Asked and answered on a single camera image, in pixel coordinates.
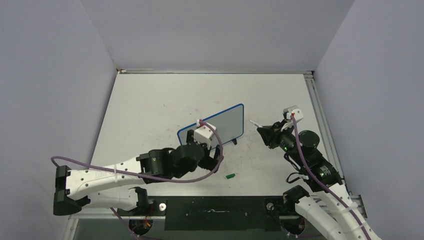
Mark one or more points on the aluminium frame rail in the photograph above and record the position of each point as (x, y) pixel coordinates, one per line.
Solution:
(326, 136)
(240, 71)

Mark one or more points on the green marker cap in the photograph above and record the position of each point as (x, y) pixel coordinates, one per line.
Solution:
(230, 176)

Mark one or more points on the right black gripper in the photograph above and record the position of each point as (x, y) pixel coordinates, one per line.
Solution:
(270, 133)

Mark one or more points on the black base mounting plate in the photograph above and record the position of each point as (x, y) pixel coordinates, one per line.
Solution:
(220, 213)

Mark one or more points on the green capped marker pen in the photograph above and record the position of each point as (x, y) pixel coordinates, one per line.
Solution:
(256, 124)

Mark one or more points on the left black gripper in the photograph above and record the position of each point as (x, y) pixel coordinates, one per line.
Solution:
(211, 163)

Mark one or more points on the aluminium frame rail back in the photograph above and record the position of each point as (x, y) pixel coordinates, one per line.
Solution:
(240, 71)

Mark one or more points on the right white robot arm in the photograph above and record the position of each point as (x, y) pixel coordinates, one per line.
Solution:
(327, 206)

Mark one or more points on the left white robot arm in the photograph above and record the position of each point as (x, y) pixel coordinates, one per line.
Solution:
(119, 186)

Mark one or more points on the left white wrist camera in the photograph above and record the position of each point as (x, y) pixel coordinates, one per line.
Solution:
(204, 133)

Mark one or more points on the aluminium frame rail right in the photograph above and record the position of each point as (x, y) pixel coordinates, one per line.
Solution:
(326, 136)

